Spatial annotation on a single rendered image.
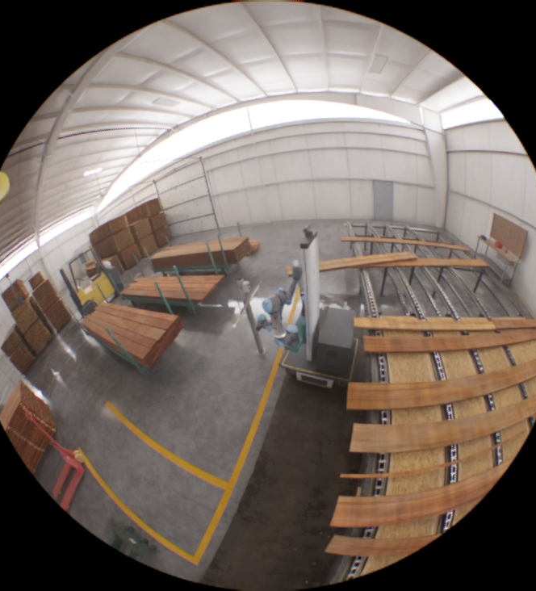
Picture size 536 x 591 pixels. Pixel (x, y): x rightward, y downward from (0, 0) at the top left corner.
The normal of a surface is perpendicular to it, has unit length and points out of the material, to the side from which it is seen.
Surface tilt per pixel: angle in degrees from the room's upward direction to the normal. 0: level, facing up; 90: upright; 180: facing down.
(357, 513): 0
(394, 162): 87
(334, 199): 89
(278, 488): 0
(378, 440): 0
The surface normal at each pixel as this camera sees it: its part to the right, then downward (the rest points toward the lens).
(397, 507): -0.16, -0.81
